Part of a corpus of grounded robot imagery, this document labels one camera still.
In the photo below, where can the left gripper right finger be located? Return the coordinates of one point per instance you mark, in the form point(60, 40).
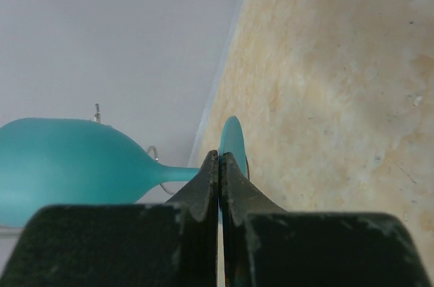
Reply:
point(265, 245)

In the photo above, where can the chrome wine glass rack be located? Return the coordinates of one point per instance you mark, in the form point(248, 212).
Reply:
point(159, 165)

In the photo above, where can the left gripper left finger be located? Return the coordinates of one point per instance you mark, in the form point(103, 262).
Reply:
point(168, 244)

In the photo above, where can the teal wine glass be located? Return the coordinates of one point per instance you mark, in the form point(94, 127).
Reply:
point(68, 168)

